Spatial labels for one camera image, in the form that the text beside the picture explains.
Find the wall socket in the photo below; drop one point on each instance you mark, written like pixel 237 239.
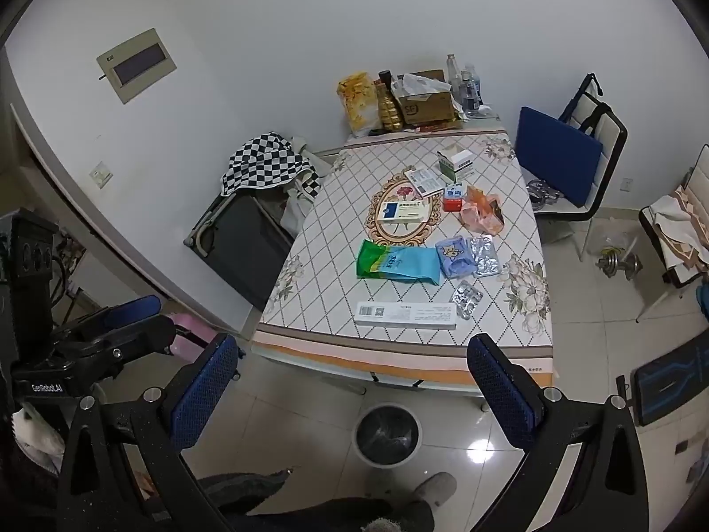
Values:
pixel 626 185

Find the floral diamond-pattern tablecloth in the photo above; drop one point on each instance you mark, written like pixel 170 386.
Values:
pixel 399 288

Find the clear plastic water bottle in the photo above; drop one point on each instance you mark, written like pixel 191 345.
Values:
pixel 471 91

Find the metal dumbbell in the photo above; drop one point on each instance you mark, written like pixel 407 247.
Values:
pixel 619 264

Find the grey slipper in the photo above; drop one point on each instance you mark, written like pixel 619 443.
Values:
pixel 435 490

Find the golden bottle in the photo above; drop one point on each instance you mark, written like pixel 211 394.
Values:
pixel 389 108

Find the tall clear glass bottle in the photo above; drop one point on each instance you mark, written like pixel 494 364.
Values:
pixel 454 75

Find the white plastic bag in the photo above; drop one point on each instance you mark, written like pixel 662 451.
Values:
pixel 416 86

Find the small silver blister pack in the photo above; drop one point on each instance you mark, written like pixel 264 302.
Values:
pixel 468 299

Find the green and blue pouch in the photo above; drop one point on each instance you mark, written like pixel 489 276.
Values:
pixel 396 263

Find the white dining table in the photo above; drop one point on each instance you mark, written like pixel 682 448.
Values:
pixel 388 382

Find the black white checkered cloth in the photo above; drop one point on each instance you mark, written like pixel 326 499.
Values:
pixel 266 163

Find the brown cardboard box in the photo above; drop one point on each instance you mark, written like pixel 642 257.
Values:
pixel 429 104

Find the large silver blister pack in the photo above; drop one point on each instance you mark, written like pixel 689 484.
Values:
pixel 486 257

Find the beige wall panel box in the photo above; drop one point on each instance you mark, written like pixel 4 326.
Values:
pixel 135 64

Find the green and white box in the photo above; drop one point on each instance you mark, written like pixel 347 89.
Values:
pixel 455 166

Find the orange pink plastic bag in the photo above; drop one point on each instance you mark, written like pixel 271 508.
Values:
pixel 483 211

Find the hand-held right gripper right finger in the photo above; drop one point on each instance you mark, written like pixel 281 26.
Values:
pixel 505 393

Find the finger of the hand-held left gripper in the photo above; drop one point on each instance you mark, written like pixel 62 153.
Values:
pixel 149 333
pixel 133 307

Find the white black dining chair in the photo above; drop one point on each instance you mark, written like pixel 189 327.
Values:
pixel 587 177

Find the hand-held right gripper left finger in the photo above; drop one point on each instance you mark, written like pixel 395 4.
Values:
pixel 202 393

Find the black folding cot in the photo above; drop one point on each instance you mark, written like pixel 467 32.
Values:
pixel 243 246

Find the white and blue medicine box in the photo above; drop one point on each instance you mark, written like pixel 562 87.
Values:
pixel 400 214

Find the wall switch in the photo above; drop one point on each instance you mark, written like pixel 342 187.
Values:
pixel 101 174

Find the yellow snack bag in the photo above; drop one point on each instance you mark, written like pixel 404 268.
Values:
pixel 357 102

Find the beige patterned cloth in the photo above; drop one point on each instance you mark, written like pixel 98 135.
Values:
pixel 681 221

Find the white printed box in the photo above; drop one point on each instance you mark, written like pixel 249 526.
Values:
pixel 424 182

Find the black board with blue lines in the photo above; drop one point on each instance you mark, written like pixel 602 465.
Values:
pixel 673 383

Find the blue cushion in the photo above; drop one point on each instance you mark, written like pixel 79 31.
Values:
pixel 556 158

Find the round trash bin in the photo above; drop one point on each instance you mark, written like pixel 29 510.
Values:
pixel 388 435

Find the long white carton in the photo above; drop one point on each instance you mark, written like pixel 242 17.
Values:
pixel 407 314

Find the silver metal object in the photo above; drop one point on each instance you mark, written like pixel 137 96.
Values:
pixel 541 191

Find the dining chair with cloth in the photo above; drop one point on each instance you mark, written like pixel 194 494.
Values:
pixel 673 255

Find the blue cartoon packet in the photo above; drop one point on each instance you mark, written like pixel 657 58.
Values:
pixel 453 255

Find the red and white small box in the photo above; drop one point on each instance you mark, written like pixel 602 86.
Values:
pixel 453 198

